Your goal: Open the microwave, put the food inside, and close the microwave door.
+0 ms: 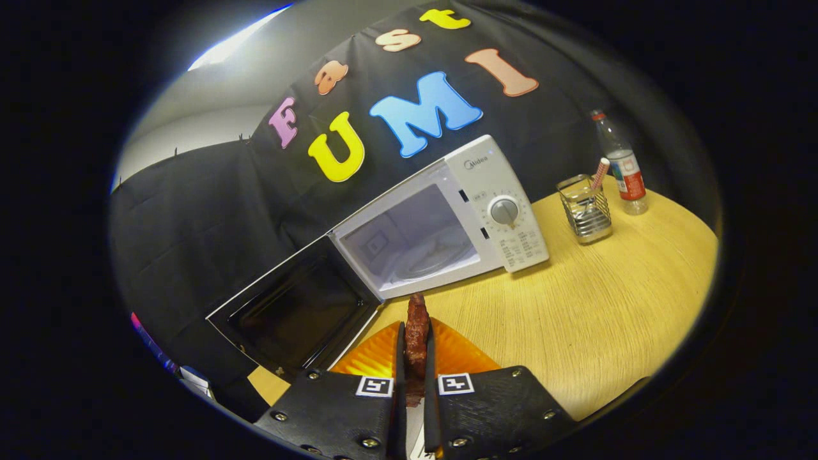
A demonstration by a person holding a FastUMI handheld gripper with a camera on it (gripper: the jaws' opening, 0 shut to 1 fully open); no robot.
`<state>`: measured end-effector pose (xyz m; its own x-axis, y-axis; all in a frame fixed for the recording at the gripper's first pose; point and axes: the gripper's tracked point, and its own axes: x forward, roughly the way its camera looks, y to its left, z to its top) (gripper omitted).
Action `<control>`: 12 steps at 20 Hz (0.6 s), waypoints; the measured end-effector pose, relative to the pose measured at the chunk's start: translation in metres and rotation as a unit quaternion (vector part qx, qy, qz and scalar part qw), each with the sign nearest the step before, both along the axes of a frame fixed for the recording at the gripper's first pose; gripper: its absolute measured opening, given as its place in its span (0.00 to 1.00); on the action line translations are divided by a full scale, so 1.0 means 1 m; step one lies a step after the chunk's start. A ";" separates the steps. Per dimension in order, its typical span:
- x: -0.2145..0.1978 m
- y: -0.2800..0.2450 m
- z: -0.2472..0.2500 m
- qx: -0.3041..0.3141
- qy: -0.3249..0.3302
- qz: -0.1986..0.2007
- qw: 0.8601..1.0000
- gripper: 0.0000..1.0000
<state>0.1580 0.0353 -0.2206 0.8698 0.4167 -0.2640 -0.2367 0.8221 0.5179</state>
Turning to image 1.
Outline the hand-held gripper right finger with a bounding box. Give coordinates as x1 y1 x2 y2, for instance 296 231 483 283
423 318 579 460

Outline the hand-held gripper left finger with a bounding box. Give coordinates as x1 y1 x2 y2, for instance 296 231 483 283
252 318 407 460

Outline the reddish-brown meat piece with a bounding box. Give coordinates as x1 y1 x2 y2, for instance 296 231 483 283
404 293 431 408

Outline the white toaster oven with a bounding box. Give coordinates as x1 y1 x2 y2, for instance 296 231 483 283
206 134 550 384

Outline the glass turntable plate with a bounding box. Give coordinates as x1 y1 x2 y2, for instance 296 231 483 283
393 233 477 282

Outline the clear plastic water bottle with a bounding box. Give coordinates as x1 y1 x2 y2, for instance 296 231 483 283
589 109 649 216

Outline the metal wire utensil holder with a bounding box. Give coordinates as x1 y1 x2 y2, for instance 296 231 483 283
555 174 613 245

